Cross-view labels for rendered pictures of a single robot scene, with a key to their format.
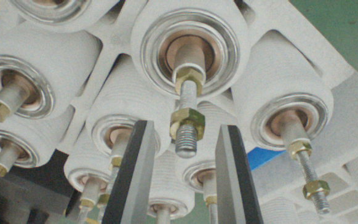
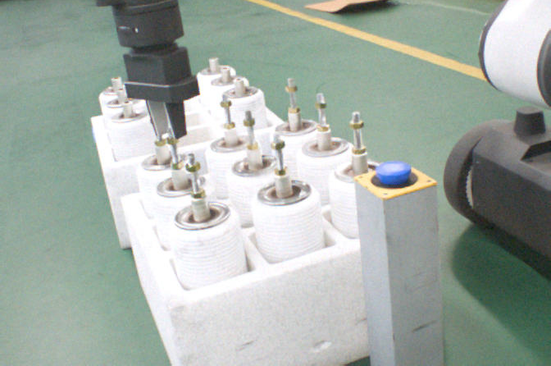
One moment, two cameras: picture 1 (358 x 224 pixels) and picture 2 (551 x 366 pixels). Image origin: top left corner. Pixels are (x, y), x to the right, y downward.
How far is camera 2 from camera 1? 0.89 m
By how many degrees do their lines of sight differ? 43
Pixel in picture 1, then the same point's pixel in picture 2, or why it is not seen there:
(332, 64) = (130, 201)
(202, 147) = (224, 162)
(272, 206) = (240, 127)
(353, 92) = not seen: hidden behind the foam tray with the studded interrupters
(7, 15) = (296, 263)
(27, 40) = (255, 213)
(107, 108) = (246, 180)
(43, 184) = (499, 168)
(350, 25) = (103, 272)
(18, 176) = (523, 178)
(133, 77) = (239, 208)
